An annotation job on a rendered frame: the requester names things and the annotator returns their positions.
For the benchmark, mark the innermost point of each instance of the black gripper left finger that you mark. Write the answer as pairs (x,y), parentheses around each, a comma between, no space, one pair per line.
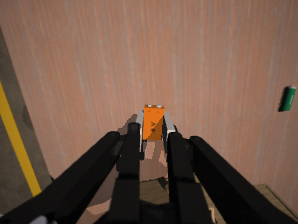
(66,198)

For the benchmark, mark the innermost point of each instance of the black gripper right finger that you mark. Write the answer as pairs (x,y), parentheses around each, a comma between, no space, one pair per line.
(236,199)

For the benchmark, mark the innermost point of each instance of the orange nine-volt battery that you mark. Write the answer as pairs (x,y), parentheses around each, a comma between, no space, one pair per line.
(153,122)

